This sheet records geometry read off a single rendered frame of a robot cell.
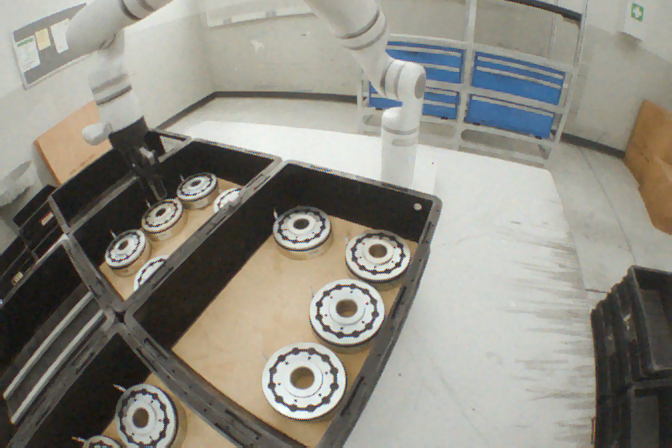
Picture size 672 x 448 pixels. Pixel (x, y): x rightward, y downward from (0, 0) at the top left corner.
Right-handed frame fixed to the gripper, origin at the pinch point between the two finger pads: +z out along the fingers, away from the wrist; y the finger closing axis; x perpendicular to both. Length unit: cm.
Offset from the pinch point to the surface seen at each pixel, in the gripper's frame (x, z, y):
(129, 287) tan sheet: 16.0, 11.2, -3.8
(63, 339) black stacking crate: 34.9, 11.3, 0.2
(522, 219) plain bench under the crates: -51, 25, -70
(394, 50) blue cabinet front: -194, 13, 19
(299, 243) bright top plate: -7.9, 8.3, -28.5
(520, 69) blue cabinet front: -207, 14, -75
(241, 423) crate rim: 18.5, 1.8, -40.5
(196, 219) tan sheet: -4.7, 11.3, -2.5
